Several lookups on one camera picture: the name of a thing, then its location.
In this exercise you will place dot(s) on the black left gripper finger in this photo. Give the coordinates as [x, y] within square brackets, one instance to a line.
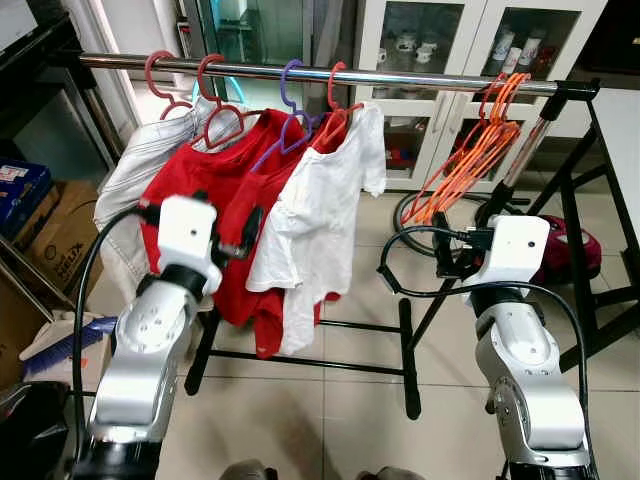
[252, 228]

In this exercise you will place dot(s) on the red plastic hanger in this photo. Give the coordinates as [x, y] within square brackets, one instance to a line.
[201, 78]
[331, 88]
[149, 72]

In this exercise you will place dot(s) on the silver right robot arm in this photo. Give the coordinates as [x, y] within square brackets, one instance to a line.
[525, 370]

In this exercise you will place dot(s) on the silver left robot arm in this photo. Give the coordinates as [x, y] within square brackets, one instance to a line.
[140, 350]

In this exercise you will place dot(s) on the purple plastic hanger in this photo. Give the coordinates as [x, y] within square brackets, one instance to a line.
[284, 85]

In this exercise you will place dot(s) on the plain white t-shirt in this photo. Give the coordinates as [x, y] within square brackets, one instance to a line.
[320, 220]

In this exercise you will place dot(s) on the orange plastic hangers bunch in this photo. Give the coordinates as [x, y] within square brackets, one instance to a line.
[470, 160]

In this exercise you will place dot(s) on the red vacuum cleaner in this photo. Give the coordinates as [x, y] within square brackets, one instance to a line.
[572, 255]

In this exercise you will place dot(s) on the light grey shirt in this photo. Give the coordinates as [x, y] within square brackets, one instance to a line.
[140, 180]

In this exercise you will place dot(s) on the brown cardboard box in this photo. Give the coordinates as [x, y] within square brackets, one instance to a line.
[65, 235]

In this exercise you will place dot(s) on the metal framed glass door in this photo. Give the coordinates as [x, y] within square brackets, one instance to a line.
[250, 30]

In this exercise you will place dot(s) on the white plastic bag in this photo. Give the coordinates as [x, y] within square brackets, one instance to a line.
[60, 345]

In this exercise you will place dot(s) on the blue printed box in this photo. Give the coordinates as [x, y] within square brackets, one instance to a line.
[20, 190]

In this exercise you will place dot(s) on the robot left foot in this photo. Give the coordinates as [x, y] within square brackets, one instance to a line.
[248, 470]

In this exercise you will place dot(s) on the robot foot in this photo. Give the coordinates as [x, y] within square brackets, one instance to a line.
[390, 473]
[248, 470]

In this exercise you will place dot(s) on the white glass-door cabinet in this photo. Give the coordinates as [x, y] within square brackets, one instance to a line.
[492, 25]

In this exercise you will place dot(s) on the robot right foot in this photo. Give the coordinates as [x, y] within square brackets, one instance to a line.
[390, 473]

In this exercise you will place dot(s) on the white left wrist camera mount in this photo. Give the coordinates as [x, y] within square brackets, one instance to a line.
[185, 235]

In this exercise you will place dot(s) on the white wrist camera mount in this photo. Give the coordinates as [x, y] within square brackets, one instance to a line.
[515, 250]
[185, 235]

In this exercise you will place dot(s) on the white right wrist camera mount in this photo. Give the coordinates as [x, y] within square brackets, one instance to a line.
[515, 250]

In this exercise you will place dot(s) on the black clothes rack chrome rail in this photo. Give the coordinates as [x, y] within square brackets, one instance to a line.
[420, 78]

